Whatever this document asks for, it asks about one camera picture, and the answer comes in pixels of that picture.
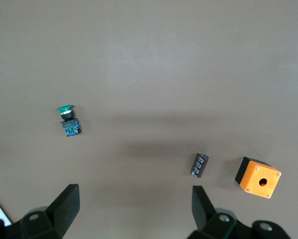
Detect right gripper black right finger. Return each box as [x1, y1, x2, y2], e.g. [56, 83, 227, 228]
[191, 185, 218, 232]

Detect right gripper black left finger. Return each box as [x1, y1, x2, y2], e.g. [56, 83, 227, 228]
[45, 183, 80, 239]

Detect green mushroom push button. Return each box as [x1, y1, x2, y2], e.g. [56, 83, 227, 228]
[56, 105, 82, 137]

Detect small black terminal block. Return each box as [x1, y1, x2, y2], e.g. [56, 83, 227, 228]
[190, 153, 210, 179]

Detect orange black button enclosure box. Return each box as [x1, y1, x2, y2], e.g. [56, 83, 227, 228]
[235, 156, 282, 200]

